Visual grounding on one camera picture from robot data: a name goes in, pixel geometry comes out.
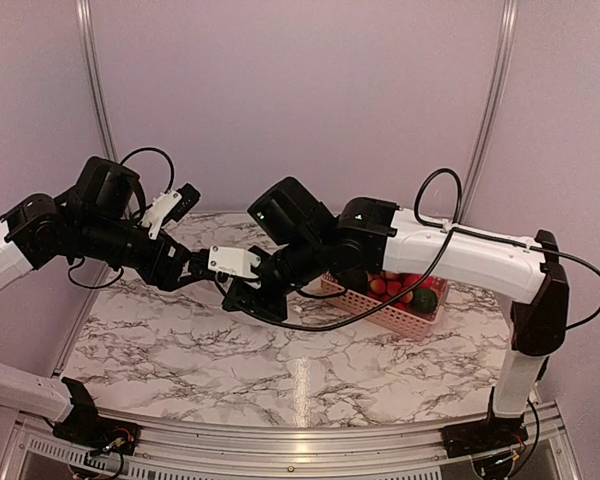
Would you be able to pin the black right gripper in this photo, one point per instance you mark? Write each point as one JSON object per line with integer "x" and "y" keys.
{"x": 239, "y": 298}

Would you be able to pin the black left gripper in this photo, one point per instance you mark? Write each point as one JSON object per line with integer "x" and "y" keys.
{"x": 165, "y": 279}

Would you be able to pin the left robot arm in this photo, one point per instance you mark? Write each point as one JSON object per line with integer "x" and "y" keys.
{"x": 104, "y": 216}

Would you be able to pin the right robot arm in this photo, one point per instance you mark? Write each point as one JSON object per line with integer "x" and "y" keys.
{"x": 374, "y": 236}

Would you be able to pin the dark purple eggplant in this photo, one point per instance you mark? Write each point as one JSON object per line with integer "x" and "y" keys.
{"x": 353, "y": 280}

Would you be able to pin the bunch of red lychees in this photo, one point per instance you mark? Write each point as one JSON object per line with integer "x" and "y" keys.
{"x": 386, "y": 285}

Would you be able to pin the pink plastic basket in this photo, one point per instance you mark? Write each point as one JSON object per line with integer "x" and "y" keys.
{"x": 404, "y": 322}

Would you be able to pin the green avocado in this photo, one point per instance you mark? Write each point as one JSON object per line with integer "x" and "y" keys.
{"x": 424, "y": 301}

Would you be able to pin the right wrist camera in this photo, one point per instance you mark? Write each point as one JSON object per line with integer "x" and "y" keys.
{"x": 237, "y": 263}

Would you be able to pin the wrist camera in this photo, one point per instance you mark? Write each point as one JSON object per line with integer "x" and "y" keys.
{"x": 170, "y": 205}
{"x": 237, "y": 263}

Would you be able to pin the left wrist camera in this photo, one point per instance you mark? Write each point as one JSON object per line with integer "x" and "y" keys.
{"x": 170, "y": 205}

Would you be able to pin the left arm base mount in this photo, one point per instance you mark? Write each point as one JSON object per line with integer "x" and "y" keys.
{"x": 98, "y": 433}

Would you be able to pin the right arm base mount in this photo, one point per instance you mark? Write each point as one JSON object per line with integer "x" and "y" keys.
{"x": 482, "y": 440}

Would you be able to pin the aluminium front table rail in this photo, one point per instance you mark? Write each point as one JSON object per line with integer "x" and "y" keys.
{"x": 170, "y": 449}

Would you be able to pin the left aluminium corner post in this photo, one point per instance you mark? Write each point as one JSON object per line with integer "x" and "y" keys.
{"x": 94, "y": 80}

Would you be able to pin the aluminium corner post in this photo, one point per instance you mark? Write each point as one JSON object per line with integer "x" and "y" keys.
{"x": 94, "y": 80}
{"x": 495, "y": 94}

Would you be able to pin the right aluminium corner post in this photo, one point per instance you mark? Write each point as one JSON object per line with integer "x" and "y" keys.
{"x": 495, "y": 94}

